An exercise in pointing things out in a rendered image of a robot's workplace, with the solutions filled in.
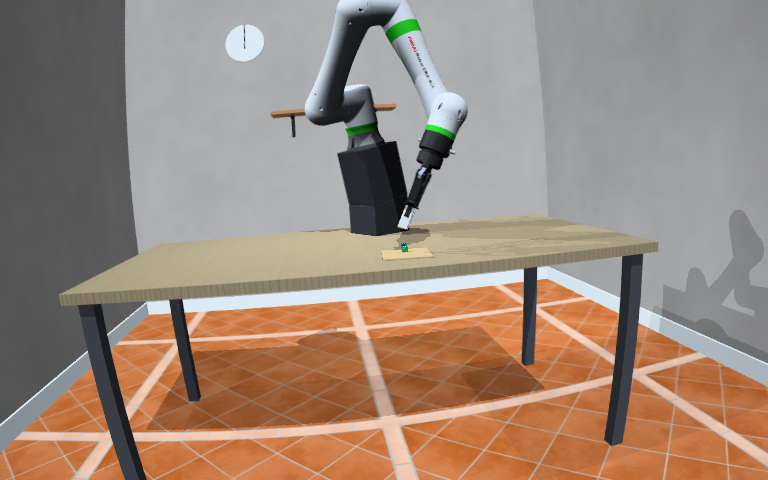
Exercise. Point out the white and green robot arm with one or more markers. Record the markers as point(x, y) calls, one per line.
point(327, 104)

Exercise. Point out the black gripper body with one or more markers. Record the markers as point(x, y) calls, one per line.
point(430, 161)

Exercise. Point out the beige square mat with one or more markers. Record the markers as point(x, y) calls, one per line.
point(414, 253)

